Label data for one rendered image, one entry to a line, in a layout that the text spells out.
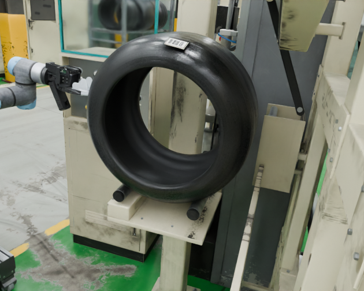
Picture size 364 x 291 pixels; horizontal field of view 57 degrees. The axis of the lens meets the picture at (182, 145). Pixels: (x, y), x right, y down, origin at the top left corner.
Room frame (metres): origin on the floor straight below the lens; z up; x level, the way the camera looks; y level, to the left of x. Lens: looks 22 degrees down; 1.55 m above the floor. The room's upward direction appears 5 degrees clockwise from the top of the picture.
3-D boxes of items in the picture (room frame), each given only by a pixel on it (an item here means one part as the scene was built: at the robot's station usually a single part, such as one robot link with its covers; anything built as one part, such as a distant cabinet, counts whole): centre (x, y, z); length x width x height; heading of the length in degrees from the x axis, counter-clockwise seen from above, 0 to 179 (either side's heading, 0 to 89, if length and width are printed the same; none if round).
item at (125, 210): (1.21, 0.17, 0.84); 0.36 x 0.09 x 0.06; 164
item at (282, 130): (1.28, -0.39, 1.05); 0.20 x 0.15 x 0.30; 164
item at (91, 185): (1.95, 0.39, 0.63); 0.56 x 0.41 x 1.27; 74
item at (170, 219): (1.17, 0.03, 0.80); 0.37 x 0.36 x 0.02; 74
